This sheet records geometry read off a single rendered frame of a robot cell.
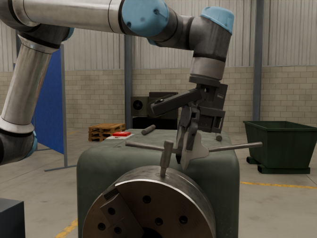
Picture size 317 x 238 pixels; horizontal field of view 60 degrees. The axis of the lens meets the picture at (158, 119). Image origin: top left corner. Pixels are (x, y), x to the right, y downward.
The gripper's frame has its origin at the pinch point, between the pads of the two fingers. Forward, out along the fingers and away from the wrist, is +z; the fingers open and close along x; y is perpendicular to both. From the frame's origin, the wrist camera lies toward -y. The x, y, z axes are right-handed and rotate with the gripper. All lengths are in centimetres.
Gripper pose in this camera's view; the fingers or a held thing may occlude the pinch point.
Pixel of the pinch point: (179, 161)
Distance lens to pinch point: 66.0
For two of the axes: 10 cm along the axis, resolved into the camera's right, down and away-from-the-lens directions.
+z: -1.8, 9.7, 1.3
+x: -1.8, -1.6, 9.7
